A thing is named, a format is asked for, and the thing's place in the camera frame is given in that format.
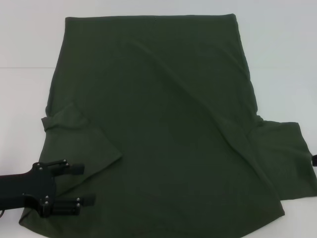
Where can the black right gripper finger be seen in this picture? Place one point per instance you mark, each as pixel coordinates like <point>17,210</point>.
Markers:
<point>314,160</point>

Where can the dark green shirt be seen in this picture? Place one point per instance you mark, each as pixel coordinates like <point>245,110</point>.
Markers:
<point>161,104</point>

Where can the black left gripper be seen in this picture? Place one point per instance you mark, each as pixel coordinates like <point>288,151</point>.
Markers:
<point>32,186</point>

